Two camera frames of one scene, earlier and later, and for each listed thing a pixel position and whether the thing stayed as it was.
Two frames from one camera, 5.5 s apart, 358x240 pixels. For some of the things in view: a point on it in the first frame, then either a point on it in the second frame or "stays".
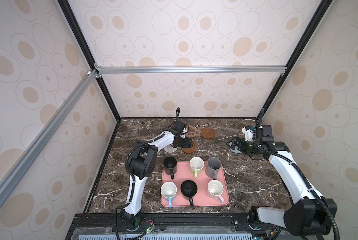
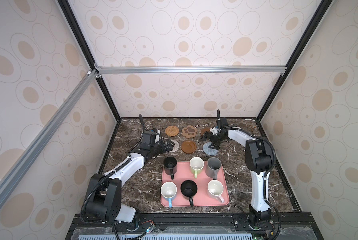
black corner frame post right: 322,10 stays
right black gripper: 243,142 -> 210,137
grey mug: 213,165 stays
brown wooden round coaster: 207,133 stays
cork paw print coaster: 191,132 stays
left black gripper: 187,144 -> 164,149
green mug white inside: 196,164 stays
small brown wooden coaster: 189,150 stays
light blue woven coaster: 236,150 -> 209,151
